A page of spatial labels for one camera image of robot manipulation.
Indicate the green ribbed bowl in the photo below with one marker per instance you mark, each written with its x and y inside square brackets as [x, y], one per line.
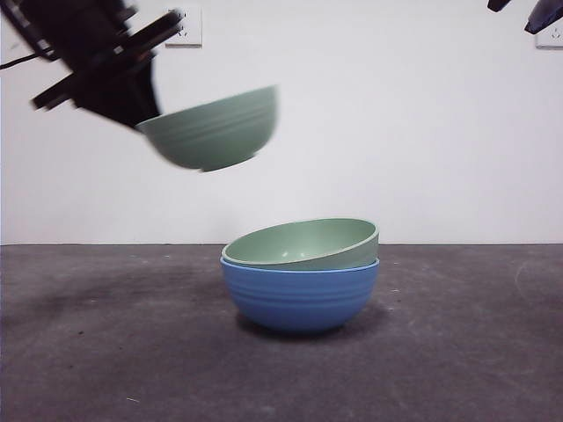
[215, 132]
[308, 246]

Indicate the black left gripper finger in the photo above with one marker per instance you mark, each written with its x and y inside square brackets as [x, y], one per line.
[143, 90]
[112, 103]

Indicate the white wall socket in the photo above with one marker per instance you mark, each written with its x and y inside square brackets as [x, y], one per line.
[550, 41]
[191, 39]

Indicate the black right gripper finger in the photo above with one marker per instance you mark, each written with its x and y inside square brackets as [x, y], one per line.
[498, 4]
[545, 15]

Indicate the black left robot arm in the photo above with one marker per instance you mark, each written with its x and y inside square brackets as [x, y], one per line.
[66, 22]

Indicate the blue ribbed bowl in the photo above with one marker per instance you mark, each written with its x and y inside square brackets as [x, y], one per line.
[299, 299]

